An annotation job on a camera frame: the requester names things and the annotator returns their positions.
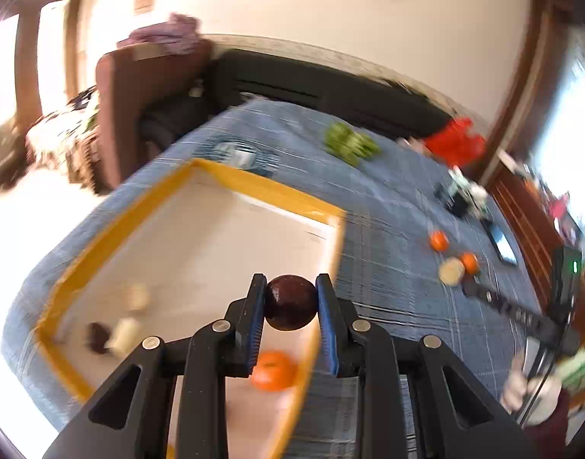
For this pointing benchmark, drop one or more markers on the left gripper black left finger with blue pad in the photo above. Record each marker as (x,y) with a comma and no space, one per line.
(170,395)

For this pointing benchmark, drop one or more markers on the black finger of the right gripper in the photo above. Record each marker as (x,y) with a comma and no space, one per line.
(472,288)

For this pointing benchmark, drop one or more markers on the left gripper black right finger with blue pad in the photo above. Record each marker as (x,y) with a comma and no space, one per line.
(416,398)

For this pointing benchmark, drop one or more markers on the dark red plum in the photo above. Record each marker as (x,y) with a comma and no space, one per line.
(97,337)
(290,302)

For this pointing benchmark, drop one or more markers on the right hand white glove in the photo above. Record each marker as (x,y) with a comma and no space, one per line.
(531,390)

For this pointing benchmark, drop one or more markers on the beige potato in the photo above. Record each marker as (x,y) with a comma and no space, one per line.
(451,271)
(124,337)
(138,298)

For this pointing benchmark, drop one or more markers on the orange mandarin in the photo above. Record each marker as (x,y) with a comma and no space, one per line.
(439,241)
(470,263)
(274,371)

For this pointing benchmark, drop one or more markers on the black smartphone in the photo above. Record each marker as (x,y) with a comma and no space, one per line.
(499,242)

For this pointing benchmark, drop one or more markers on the blue plaid bed cover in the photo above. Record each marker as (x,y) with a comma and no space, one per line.
(387,268)

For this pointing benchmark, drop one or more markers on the black cup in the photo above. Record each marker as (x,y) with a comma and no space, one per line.
(457,204)

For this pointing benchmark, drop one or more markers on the white crumpled packaging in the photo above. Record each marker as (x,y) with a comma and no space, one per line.
(476,194)

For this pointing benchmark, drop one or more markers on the small black clip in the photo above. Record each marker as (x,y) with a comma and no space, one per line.
(439,192)

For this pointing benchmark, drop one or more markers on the wooden cabinet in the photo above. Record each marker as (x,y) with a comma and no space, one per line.
(530,161)

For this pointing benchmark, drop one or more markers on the red plastic bag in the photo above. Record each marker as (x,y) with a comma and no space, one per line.
(457,144)

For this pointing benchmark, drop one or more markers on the yellow rimmed cardboard box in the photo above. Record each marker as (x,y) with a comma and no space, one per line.
(193,242)

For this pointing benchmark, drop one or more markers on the green leafy vegetable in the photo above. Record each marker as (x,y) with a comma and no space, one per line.
(349,145)

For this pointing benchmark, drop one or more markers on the black sofa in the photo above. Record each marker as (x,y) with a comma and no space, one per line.
(388,109)

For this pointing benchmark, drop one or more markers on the brown armchair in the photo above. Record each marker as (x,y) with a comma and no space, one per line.
(129,80)

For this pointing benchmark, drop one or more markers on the purple cloth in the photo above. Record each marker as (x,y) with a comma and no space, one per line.
(179,35)

